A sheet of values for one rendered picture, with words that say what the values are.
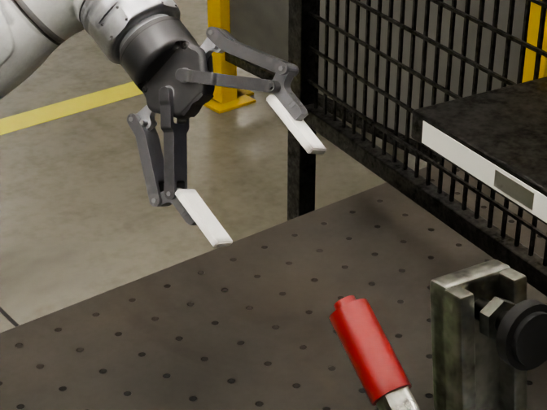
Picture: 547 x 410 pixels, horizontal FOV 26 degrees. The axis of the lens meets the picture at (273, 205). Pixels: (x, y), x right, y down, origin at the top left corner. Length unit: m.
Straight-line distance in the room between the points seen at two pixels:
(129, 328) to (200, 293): 0.11
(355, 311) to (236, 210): 2.45
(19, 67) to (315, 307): 0.45
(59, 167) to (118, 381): 2.04
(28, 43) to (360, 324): 0.72
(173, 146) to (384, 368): 0.62
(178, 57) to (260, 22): 2.24
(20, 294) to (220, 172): 0.74
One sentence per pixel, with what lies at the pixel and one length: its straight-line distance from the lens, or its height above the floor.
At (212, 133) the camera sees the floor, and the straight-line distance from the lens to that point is 3.46.
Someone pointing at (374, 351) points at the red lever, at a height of 1.13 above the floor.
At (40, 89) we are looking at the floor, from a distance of 3.82.
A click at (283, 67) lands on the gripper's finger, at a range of 1.12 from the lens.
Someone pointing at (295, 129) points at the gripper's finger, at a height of 1.01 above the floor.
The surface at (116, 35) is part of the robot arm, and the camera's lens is 1.19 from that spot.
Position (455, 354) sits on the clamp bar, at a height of 1.19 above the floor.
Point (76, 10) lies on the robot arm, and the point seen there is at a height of 1.08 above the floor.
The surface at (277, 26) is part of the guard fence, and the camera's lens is 3.35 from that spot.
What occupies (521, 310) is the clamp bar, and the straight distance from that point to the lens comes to 0.49.
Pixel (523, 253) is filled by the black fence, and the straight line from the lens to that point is 1.42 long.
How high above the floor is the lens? 1.48
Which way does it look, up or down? 29 degrees down
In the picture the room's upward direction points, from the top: straight up
